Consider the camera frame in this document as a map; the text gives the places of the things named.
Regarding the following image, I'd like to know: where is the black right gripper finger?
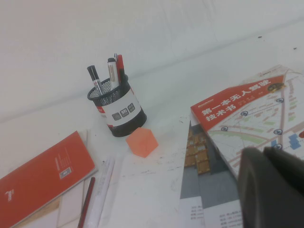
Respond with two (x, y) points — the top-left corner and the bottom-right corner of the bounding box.
(237, 146), (304, 228)

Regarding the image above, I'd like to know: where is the white clear pen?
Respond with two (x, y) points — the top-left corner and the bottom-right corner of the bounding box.
(86, 156), (116, 228)

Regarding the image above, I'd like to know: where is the black mesh pen holder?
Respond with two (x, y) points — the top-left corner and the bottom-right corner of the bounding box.
(87, 74), (147, 138)

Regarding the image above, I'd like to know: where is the red pen with silver clip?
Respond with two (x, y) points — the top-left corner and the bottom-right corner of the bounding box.
(114, 53), (126, 84)

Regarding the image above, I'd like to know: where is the white leaflet with small text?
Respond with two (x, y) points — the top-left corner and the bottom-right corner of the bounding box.
(205, 197), (243, 228)

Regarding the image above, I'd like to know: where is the brochure with grey photo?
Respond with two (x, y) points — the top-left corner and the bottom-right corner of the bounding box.
(180, 120), (240, 228)

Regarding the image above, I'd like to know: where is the book with map cover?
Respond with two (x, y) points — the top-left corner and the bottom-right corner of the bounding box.
(190, 64), (304, 181)

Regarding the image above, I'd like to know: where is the orange cube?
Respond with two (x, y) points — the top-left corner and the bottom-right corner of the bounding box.
(125, 127), (159, 158)

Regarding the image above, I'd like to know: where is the dark red pencil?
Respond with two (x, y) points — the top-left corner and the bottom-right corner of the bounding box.
(77, 177), (96, 228)

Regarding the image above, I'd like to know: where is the white sheet with wood picture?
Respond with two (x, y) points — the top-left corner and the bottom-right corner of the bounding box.
(14, 182), (84, 228)

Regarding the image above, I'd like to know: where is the orange notebook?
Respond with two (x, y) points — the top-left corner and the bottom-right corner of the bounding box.
(0, 130), (99, 228)

